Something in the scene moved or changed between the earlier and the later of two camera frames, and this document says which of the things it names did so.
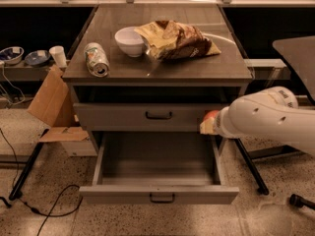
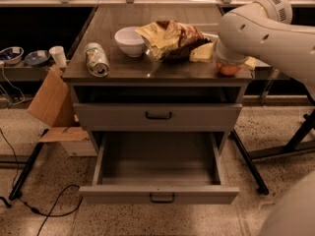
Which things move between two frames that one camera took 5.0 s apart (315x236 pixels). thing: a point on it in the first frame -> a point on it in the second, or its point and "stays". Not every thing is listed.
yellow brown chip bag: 171,40 stays
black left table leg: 16,192 stays
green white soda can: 96,59 stays
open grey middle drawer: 144,167 stays
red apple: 211,114 -> 227,70
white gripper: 219,124 -> 229,58
